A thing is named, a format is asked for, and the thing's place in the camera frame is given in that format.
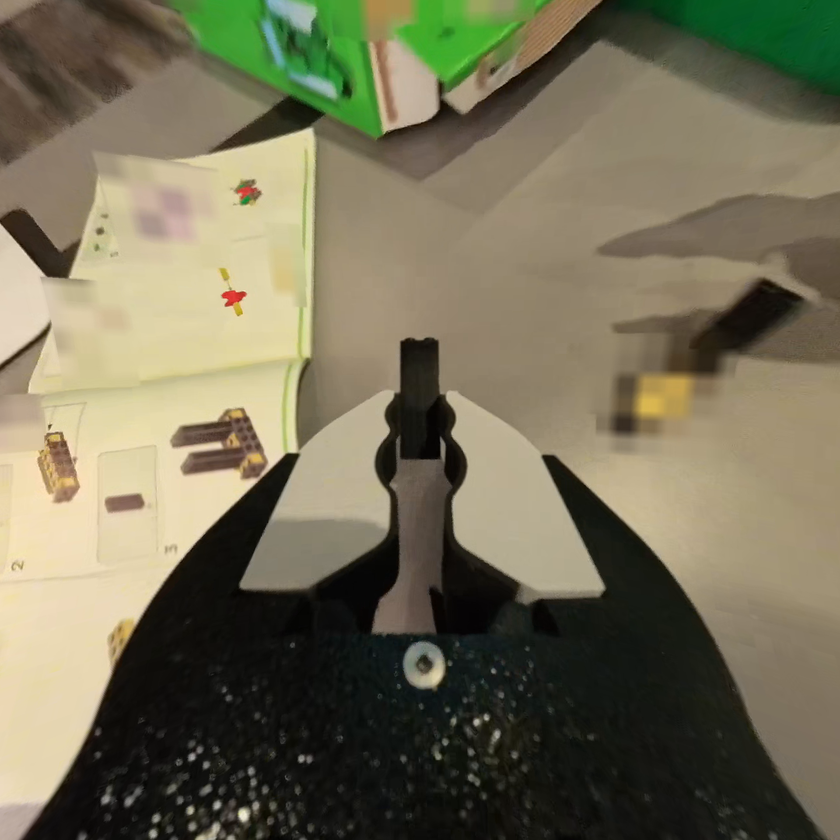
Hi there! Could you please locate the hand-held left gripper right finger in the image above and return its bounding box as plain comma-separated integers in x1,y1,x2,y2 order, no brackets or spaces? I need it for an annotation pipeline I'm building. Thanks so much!
443,390,606,599

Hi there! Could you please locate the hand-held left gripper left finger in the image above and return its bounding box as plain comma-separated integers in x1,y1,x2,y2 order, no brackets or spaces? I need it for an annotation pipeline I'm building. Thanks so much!
239,388,403,597

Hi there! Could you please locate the long black brick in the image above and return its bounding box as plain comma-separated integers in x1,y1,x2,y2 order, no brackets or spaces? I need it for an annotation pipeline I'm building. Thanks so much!
399,336,442,460

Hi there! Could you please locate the black grey yellow brick assembly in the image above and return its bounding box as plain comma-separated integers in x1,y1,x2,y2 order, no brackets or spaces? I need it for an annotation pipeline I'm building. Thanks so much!
689,277,809,362

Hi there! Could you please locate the grey desk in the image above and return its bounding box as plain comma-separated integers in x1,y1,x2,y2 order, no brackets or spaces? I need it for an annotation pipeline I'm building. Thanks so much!
0,26,840,840

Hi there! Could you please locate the brick instruction booklet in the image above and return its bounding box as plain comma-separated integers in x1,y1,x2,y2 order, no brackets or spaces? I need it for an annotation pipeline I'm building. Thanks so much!
0,128,318,815

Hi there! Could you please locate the green cardboard box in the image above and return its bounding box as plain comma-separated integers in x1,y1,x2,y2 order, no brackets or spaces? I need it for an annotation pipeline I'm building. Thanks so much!
167,0,605,140

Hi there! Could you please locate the green cardboard sheet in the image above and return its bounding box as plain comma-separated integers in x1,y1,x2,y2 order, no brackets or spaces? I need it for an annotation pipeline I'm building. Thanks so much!
610,0,840,99

